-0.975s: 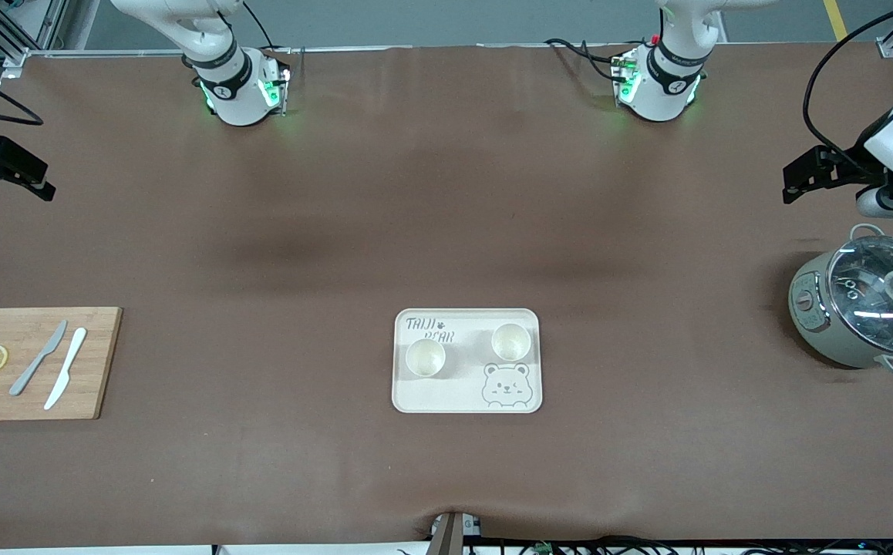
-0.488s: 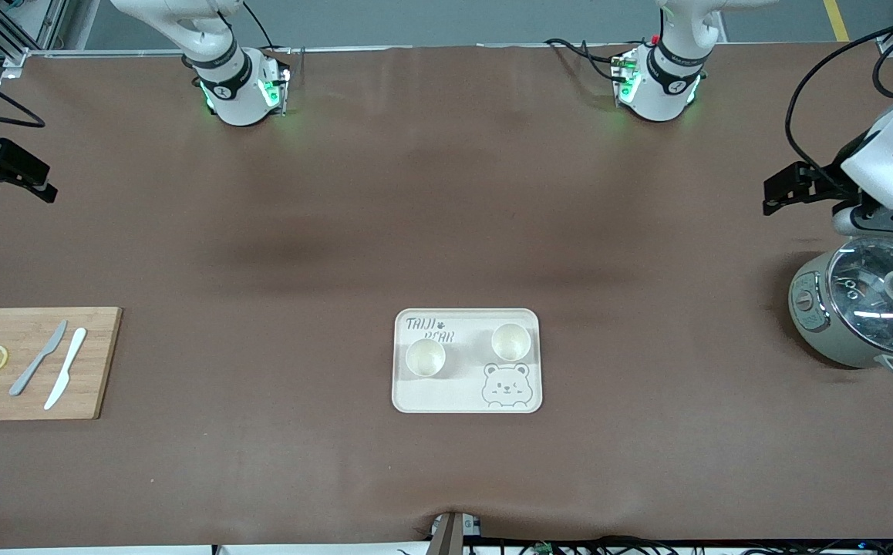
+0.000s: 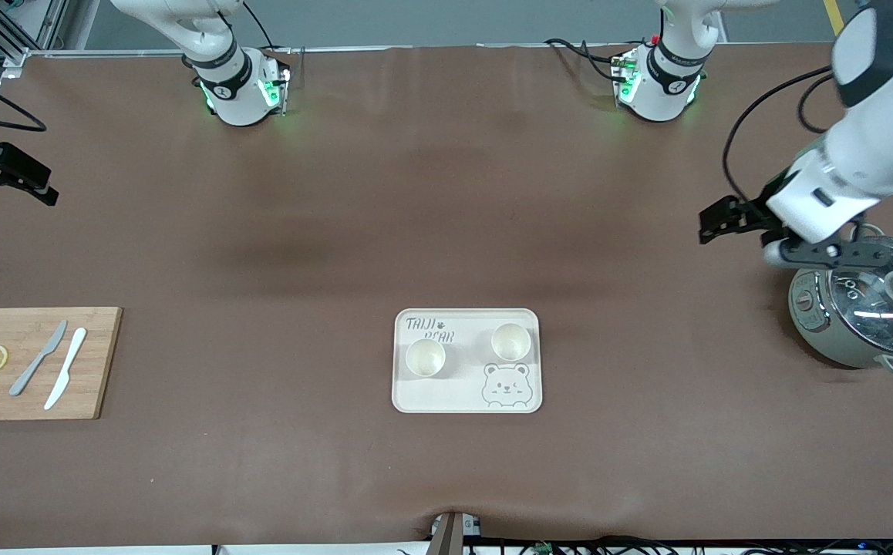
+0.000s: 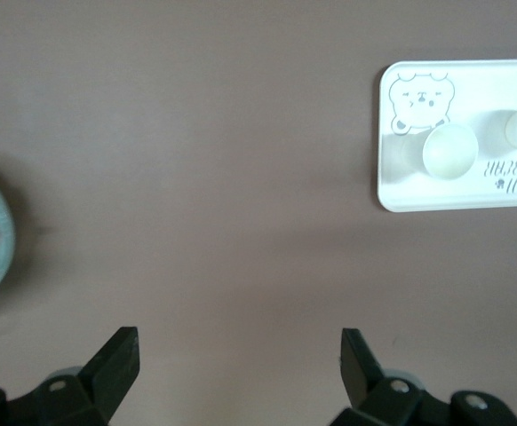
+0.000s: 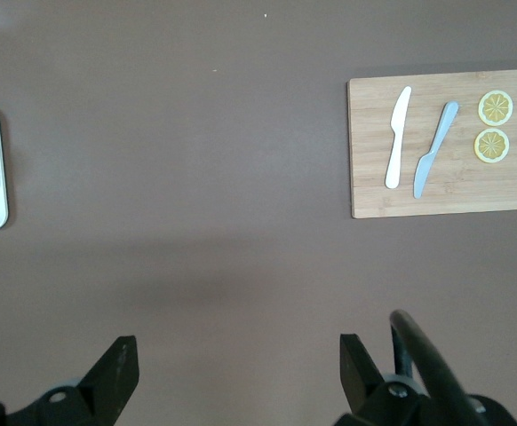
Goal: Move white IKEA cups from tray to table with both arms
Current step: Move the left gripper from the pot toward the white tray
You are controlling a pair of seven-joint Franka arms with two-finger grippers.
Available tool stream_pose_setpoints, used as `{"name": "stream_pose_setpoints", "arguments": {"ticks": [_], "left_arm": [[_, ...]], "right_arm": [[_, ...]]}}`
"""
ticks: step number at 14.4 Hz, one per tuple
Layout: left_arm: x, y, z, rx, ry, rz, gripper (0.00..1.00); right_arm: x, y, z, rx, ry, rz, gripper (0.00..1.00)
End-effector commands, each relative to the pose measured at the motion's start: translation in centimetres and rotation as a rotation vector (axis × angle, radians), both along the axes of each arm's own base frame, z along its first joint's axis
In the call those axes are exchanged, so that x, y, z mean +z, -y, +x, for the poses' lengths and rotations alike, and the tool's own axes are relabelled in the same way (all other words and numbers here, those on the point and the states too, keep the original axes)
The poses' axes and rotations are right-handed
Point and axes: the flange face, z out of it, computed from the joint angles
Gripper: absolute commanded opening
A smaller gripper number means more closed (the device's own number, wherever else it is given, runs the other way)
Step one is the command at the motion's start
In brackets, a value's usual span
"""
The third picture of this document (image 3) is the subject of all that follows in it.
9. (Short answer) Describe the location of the white paper cup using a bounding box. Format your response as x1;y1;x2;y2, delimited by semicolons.
490;322;532;362
405;338;447;378

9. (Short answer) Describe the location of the glass pot lid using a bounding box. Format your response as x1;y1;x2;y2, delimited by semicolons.
828;237;893;357

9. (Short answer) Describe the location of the grey plastic knife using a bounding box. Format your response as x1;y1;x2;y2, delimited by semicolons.
8;319;69;397

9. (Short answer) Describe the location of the white plastic knife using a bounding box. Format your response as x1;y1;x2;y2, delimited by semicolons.
44;328;88;411

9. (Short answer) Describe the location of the wooden cutting board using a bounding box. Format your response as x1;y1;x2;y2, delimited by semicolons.
0;307;123;422

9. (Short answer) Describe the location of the white bear print tray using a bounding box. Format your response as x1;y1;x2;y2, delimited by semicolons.
391;308;544;415

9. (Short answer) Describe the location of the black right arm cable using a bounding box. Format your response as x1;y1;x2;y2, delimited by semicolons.
0;65;48;133

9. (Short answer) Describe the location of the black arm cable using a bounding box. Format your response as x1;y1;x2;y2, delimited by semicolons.
723;65;834;203
0;65;48;133

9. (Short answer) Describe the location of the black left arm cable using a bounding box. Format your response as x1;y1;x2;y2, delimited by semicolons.
723;65;834;203

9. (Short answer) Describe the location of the black left base cable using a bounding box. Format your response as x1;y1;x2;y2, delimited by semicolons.
544;37;636;84

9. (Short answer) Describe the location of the black base cable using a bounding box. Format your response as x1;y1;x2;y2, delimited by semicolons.
544;37;636;84
242;0;276;52

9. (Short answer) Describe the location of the black right base cable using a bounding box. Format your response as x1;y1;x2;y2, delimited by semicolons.
242;0;276;52

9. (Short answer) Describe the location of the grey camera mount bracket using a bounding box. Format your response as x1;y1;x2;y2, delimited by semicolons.
430;511;483;555

